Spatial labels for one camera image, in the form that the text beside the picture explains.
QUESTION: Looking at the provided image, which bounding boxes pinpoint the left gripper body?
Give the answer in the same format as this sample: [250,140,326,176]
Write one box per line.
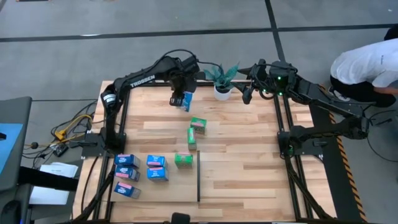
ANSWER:
[170,70,197,94]

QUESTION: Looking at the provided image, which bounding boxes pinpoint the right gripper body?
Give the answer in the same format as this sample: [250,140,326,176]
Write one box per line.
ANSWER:
[251,58,271,96]

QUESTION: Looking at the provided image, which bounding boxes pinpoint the Rice Krispies cereal box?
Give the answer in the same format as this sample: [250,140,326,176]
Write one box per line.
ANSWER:
[146,154,168,169]
[146,167,170,182]
[181,91,194,113]

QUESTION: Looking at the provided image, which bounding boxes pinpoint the Apple Jacks cereal box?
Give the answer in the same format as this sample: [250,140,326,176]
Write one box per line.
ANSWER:
[187,127,198,151]
[174,152,194,169]
[190,116,208,135]

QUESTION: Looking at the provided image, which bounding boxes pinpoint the Frosted Flakes cereal box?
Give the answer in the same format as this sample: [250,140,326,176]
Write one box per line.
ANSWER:
[113,182,142,199]
[114,166,141,182]
[114,154,141,169]

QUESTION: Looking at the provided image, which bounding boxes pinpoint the black shelf side panel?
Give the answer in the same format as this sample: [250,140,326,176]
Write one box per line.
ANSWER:
[196,151,201,202]

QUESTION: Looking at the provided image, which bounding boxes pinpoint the white plant pot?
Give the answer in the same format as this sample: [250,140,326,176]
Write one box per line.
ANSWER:
[213,85,233,101]

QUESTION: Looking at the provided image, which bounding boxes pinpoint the green snake plant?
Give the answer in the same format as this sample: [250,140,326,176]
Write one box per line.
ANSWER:
[203,63,240,91]

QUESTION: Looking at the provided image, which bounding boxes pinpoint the person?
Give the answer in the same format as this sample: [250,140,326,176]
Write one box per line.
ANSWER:
[329,26,398,108]

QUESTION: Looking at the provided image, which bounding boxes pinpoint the black striped floor ramp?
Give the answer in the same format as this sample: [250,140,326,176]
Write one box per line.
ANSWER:
[309,83,369,222]

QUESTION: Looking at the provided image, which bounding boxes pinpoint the black power adapter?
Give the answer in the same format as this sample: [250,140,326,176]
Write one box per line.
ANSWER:
[52,144,69,157]

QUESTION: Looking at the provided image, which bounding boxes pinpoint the white paper sheets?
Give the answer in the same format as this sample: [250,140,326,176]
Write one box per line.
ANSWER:
[29,161,79,206]

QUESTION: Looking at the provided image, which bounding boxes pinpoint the grey side cart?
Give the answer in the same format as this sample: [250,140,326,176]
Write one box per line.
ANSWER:
[0,96,34,224]

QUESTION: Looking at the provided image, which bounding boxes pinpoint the blue pad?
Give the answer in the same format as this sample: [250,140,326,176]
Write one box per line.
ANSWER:
[0,123,24,175]

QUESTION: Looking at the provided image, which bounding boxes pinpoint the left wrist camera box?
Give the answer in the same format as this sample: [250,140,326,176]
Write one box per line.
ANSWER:
[181,57,201,75]

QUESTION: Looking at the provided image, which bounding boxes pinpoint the black table frame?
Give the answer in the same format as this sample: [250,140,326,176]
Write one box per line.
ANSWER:
[73,79,338,223]

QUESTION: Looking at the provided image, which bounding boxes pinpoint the yellow cable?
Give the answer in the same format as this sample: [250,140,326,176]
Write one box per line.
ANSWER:
[54,114,94,141]

